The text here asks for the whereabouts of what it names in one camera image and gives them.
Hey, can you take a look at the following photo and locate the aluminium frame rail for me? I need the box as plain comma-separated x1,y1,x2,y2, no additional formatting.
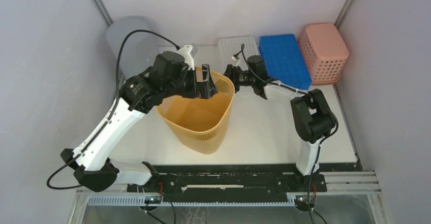
334,0,355,29
92,0,113,27

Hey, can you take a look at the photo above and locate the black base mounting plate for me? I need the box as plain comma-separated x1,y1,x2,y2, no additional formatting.
126,163,362,204

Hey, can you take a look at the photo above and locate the white slotted cable duct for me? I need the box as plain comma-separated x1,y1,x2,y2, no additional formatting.
87,195,297,207

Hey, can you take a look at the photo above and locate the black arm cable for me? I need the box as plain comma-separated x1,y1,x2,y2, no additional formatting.
235,43,339,224
46,29,181,190

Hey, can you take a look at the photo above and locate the pink perforated plastic basket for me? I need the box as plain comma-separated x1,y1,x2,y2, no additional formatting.
298,23,350,85

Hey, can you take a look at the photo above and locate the white perforated plastic basket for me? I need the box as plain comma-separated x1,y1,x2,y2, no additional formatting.
217,36,260,73

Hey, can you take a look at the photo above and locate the grey bin liner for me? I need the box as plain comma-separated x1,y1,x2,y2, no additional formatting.
105,16,160,79

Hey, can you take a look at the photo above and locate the yellow ribbed waste bin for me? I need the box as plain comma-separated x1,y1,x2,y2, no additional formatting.
157,71,235,154

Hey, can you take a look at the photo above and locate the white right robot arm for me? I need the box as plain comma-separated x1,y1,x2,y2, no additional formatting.
224,55,339,191

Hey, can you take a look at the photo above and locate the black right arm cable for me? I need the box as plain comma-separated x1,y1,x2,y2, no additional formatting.
235,43,339,224

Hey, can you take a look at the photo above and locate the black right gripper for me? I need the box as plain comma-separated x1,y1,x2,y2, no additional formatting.
214,65,255,94

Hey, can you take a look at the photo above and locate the aluminium frame rail left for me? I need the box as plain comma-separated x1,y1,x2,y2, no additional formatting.
92,0,113,27

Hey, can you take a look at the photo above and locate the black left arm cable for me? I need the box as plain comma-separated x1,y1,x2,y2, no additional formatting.
46,29,181,190

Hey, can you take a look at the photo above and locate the aluminium frame rail right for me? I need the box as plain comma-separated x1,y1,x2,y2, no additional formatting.
334,0,355,29

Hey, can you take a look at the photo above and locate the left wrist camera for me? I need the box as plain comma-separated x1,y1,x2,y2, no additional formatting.
176,44,198,71

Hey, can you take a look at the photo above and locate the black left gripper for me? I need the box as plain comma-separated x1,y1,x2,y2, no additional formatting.
163,65,218,100

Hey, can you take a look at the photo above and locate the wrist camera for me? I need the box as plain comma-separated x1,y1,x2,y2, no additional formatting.
231,53,239,63
176,44,198,71

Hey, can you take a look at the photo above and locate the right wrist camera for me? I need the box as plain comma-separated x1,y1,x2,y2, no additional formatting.
231,53,239,63

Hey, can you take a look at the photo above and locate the blue compartment tray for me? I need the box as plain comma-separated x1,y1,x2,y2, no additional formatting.
259,34,312,90

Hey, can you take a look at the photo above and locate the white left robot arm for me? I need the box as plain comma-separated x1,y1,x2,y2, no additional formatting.
61,51,218,193

